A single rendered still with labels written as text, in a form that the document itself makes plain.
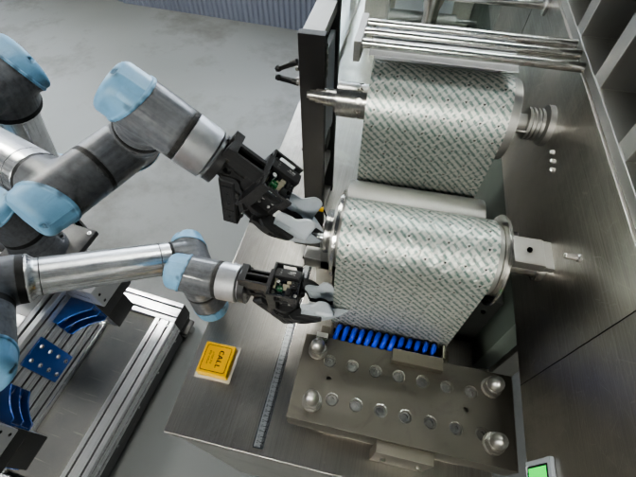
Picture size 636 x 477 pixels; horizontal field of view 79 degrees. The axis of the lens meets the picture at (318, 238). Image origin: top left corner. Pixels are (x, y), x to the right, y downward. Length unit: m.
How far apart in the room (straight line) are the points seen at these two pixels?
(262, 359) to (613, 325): 0.67
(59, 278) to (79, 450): 0.98
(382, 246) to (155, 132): 0.35
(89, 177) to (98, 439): 1.29
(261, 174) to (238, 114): 2.53
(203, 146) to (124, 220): 2.03
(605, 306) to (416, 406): 0.38
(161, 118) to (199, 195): 1.98
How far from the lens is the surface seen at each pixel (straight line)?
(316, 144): 0.89
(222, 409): 0.92
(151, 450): 1.91
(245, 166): 0.54
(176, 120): 0.53
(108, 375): 1.83
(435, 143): 0.73
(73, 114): 3.50
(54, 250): 1.35
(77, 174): 0.59
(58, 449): 1.83
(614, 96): 0.70
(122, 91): 0.54
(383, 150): 0.75
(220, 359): 0.92
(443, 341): 0.82
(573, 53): 0.78
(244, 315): 0.98
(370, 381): 0.78
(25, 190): 0.59
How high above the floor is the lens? 1.77
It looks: 54 degrees down
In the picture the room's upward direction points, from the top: straight up
